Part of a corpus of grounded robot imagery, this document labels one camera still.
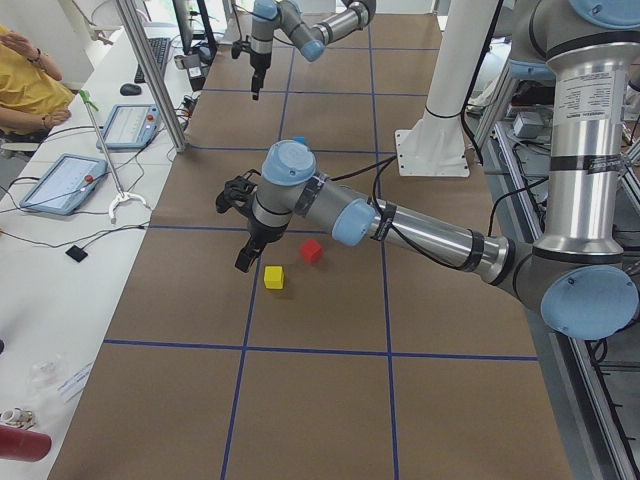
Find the black computer mouse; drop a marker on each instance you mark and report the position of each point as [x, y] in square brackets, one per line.
[130, 89]

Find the red bottle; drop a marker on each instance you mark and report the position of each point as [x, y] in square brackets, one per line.
[23, 445]

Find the black keyboard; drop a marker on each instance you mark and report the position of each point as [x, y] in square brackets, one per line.
[160, 48]

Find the red block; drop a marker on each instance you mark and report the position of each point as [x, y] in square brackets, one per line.
[311, 251]

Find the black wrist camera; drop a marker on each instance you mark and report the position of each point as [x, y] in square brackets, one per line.
[240, 46]
[237, 194]

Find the white grabber stick tool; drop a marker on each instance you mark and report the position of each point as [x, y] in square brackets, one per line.
[122, 196]

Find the blue teach pendant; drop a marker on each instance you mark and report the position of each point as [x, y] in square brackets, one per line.
[65, 185]
[130, 126]

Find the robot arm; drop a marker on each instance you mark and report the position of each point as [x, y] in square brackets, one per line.
[310, 40]
[430, 198]

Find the person in yellow shirt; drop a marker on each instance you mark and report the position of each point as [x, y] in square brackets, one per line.
[33, 98]

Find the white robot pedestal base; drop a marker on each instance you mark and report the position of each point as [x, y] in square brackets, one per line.
[435, 146]

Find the yellow block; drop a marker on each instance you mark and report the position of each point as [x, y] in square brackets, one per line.
[274, 277]

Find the small black square pad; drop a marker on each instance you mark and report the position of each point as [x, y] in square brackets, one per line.
[76, 253]

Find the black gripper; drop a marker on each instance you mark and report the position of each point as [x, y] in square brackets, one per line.
[259, 63]
[259, 233]

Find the blue teach pendant near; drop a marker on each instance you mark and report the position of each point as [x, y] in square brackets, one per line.
[65, 185]

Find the aluminium frame post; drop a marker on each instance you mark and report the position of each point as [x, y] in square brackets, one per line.
[154, 79]

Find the blue teach pendant far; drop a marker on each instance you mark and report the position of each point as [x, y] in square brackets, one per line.
[130, 126]

